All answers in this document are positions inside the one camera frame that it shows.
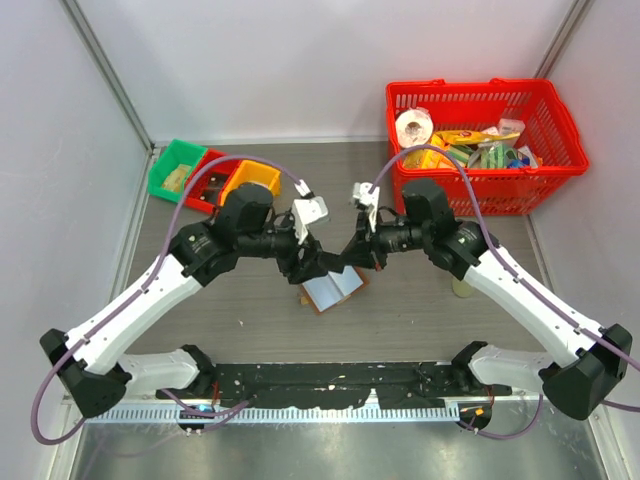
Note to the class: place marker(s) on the brown leather card holder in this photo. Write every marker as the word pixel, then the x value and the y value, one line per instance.
pixel 324 293

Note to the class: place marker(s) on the red plastic bin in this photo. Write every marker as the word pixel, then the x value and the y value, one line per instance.
pixel 227 168

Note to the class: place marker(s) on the blue white package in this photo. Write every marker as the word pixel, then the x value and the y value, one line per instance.
pixel 522 157

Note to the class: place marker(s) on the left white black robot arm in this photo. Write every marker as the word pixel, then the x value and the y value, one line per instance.
pixel 94 365

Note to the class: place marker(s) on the green white package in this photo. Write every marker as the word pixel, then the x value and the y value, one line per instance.
pixel 496 155

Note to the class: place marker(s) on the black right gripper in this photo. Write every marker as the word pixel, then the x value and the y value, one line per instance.
pixel 365 250

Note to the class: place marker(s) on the gold cards in green bin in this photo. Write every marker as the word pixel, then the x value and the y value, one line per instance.
pixel 174 182

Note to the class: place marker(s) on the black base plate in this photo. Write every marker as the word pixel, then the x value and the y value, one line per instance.
pixel 339 386

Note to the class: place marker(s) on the red shopping basket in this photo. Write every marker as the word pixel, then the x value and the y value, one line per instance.
pixel 550 133

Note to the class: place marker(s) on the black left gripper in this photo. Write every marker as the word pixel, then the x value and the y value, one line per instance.
pixel 309 264

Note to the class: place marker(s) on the white pink box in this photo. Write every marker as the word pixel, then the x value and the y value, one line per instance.
pixel 506 129

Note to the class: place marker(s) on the green plastic bin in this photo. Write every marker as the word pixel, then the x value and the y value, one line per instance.
pixel 177 152

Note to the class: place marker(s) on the green bottle white cap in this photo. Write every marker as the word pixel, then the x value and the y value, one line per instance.
pixel 461 288

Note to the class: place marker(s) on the white tape roll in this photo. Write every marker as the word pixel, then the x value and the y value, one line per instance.
pixel 414 127

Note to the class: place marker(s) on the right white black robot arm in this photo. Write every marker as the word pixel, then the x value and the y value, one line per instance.
pixel 581 361

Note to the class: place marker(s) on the yellow plastic bin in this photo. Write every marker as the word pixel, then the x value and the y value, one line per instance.
pixel 249 171

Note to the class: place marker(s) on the black cards in red bin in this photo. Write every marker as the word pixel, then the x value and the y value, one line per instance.
pixel 213 188

